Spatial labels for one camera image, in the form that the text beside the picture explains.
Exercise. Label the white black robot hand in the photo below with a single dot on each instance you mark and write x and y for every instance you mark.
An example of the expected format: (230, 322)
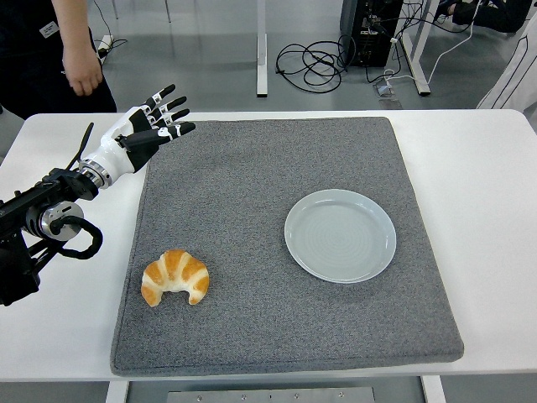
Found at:
(111, 153)

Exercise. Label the grey metal plate with screws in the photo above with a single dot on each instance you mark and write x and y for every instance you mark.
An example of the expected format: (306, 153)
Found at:
(268, 395)

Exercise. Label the golden croissant bread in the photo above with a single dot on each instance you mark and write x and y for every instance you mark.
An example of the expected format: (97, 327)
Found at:
(174, 268)

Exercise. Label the person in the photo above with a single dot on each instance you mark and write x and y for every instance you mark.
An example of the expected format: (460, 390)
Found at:
(25, 63)

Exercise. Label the pale blue round plate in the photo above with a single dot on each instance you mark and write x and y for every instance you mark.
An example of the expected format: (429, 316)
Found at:
(340, 239)

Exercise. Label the white straight table leg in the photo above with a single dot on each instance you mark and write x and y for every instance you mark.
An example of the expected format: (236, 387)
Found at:
(262, 50)

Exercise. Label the person's hand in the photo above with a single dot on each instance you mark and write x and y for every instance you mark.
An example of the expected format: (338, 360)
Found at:
(84, 73)

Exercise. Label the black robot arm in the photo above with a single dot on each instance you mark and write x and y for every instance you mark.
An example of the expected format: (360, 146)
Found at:
(25, 205)

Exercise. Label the white garment with black stripes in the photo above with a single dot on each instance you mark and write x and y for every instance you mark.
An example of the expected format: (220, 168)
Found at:
(516, 71)

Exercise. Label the white table support leg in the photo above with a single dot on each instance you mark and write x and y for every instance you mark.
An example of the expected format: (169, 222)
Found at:
(434, 390)
(116, 392)

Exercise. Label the small grey floor adapter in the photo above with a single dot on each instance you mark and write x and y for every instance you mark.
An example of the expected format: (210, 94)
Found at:
(384, 90)

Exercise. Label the grey fabric mat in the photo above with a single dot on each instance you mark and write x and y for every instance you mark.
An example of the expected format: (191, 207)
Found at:
(251, 189)

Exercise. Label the white table leg with foot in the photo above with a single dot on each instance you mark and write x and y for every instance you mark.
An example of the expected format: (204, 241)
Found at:
(417, 67)

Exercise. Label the person's forearm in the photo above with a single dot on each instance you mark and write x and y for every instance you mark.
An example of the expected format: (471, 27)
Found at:
(73, 25)

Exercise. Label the white power strip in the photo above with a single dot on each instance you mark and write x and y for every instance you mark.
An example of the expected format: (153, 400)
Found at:
(105, 44)

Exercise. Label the person's legs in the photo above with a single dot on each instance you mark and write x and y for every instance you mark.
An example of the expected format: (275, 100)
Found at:
(495, 17)

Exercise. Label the black computer tower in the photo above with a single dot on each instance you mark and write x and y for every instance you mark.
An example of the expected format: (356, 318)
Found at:
(369, 38)

